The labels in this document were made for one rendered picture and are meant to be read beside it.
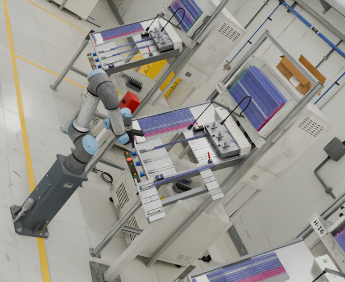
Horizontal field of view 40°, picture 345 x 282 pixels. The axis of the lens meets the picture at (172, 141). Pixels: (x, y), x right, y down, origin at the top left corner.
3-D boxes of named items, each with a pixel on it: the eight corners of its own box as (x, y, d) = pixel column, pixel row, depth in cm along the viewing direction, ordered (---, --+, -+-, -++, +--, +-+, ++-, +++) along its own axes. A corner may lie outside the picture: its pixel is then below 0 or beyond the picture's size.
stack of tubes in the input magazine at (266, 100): (256, 130, 327) (284, 102, 317) (227, 89, 363) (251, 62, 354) (268, 136, 334) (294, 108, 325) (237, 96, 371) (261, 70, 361)
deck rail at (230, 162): (150, 188, 324) (149, 182, 320) (149, 186, 325) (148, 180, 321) (246, 162, 339) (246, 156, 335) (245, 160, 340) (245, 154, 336)
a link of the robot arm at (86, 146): (77, 161, 295) (89, 146, 290) (69, 146, 302) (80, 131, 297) (91, 163, 304) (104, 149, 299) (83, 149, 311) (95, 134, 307)
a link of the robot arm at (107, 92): (121, 90, 271) (133, 140, 311) (112, 79, 277) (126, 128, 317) (102, 99, 268) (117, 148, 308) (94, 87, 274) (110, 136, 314)
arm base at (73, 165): (65, 172, 296) (74, 161, 293) (60, 155, 306) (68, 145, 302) (85, 177, 306) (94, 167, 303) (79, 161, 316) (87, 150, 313)
